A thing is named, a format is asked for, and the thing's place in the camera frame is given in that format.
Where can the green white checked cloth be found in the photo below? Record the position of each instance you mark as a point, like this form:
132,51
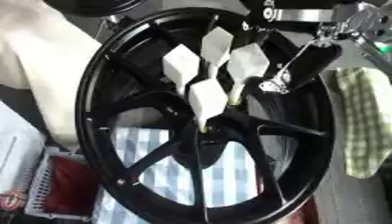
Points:
363,122

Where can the white lattice basket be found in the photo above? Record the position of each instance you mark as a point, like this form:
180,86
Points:
40,186

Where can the beige cloth sheet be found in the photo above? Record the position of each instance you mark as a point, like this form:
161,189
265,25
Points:
46,58

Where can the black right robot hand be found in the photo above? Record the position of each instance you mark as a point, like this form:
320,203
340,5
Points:
320,61

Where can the white box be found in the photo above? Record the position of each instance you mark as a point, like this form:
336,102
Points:
18,151

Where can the black round object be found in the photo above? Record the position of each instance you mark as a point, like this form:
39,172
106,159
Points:
92,5

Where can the dark red item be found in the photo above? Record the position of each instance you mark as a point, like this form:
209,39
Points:
71,186

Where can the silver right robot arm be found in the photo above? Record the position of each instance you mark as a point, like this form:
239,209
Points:
368,20

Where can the white pin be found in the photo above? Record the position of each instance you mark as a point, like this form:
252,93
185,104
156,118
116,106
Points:
180,66
216,46
207,99

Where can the black spoked wheel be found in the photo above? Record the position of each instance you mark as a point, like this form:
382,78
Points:
93,99

